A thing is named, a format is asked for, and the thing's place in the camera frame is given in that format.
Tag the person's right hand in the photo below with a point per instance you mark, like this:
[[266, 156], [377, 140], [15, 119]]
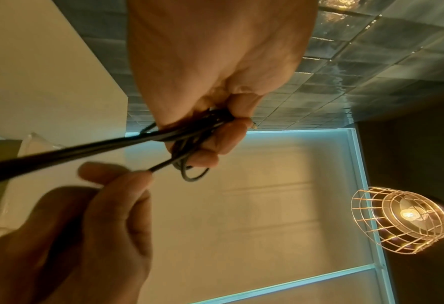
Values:
[[75, 243]]

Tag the blue LED light strip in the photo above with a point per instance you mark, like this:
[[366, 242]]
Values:
[[360, 166], [282, 132], [300, 280]]

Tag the white table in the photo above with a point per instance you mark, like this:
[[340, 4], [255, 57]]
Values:
[[37, 74]]

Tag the person's left hand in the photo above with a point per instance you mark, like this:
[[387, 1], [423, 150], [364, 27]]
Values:
[[206, 53]]

